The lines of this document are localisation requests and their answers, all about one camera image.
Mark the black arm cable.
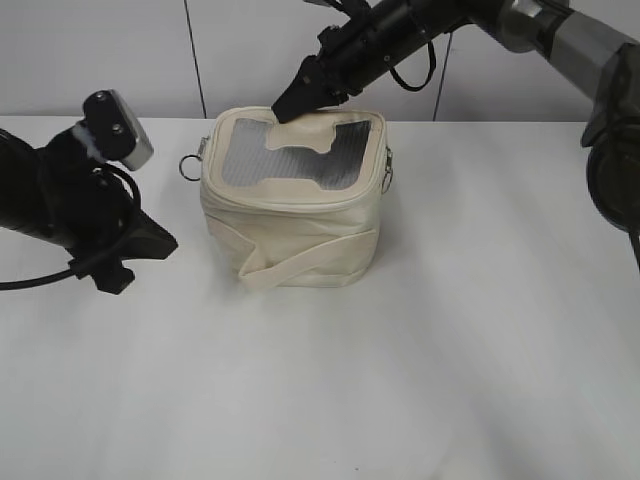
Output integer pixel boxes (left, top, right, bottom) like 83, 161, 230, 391
387, 39, 439, 93
0, 164, 144, 292

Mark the silver ring zipper pull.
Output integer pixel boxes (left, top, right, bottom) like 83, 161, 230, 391
178, 136, 209, 182

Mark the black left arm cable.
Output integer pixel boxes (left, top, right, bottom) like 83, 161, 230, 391
0, 164, 144, 292

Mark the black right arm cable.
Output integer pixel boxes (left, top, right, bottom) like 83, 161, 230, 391
387, 39, 439, 93

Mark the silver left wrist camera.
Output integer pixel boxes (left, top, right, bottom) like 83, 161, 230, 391
82, 89, 154, 171

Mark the silver zipper pull right side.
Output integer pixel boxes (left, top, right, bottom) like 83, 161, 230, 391
381, 147, 394, 194

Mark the cream canvas zipper bag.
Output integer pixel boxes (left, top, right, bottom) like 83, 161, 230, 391
198, 106, 389, 290

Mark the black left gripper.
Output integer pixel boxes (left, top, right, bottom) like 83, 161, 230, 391
37, 132, 178, 294

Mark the black silver robot arm right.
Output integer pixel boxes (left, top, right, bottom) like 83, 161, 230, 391
272, 1, 639, 234

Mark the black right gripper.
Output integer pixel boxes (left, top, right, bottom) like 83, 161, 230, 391
271, 27, 394, 123

